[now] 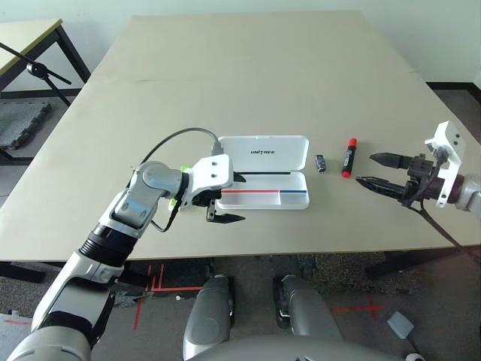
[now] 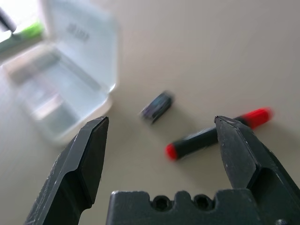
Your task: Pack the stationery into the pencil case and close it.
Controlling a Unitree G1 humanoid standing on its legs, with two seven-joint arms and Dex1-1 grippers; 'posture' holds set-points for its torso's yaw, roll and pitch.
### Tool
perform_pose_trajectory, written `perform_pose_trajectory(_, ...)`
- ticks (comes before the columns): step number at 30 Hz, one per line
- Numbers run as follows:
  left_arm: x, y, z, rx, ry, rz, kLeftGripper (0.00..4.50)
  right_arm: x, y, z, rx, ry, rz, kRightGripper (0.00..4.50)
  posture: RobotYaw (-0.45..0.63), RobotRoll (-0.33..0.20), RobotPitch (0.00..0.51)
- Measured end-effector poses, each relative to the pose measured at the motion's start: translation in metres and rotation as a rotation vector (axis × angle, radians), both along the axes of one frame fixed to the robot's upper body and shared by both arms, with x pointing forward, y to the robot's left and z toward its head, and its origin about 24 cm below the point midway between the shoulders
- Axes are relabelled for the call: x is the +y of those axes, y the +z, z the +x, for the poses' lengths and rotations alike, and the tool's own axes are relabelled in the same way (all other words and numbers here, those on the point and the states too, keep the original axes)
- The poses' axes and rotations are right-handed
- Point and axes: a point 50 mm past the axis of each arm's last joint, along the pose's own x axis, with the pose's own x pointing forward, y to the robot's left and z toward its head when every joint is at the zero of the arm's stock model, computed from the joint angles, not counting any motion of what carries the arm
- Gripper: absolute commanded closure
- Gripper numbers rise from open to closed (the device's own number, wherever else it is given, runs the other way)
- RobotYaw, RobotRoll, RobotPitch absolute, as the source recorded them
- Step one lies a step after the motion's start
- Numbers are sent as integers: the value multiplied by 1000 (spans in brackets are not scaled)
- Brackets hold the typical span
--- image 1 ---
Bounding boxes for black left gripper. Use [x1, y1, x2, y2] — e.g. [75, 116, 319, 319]
[189, 171, 247, 225]

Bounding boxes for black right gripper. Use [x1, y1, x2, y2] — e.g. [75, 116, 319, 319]
[355, 151, 439, 206]

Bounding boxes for red and black marker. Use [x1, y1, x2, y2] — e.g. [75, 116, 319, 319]
[340, 138, 358, 179]

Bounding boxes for green highlighter pen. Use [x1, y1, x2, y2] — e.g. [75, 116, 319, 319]
[168, 163, 189, 212]

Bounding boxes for white plastic pencil case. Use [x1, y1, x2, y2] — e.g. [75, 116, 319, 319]
[216, 135, 311, 211]

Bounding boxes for grey robot left leg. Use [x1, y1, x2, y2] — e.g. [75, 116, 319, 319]
[183, 274, 236, 358]

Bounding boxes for grey robot leg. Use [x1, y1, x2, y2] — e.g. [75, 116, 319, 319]
[273, 274, 345, 339]
[183, 274, 236, 358]

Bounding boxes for grey robot right leg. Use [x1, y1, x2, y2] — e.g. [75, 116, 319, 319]
[273, 274, 345, 339]

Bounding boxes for green-grey floor scrap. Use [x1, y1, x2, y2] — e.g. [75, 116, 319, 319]
[112, 288, 146, 308]

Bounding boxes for grey robot torso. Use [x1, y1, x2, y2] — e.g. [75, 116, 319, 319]
[89, 332, 403, 361]

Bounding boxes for grey foot pedal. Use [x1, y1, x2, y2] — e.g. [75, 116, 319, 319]
[386, 310, 416, 339]

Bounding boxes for black table leg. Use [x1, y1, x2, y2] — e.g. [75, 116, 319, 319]
[0, 259, 151, 289]

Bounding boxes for grey foam floor mat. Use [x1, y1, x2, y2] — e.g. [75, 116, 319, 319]
[0, 99, 52, 151]

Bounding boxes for black tripod stand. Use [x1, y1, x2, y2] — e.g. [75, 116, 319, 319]
[0, 41, 72, 108]

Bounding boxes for beige side table black legs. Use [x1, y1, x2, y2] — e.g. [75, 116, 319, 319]
[0, 18, 91, 99]

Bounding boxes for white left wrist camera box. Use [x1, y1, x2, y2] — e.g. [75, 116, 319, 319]
[181, 153, 234, 208]

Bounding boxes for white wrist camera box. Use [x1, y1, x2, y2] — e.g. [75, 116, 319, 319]
[423, 120, 466, 208]
[181, 153, 234, 208]

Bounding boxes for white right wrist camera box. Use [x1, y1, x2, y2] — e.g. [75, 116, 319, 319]
[423, 120, 466, 208]

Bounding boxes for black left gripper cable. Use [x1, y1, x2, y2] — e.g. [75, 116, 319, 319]
[149, 202, 181, 232]

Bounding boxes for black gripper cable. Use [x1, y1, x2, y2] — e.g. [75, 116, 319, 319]
[149, 202, 181, 232]
[411, 199, 481, 260]

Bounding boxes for grey left camera cable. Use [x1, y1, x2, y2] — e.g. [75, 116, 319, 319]
[142, 127, 225, 166]

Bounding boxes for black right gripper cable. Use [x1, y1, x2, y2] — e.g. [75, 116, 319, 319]
[411, 199, 481, 260]

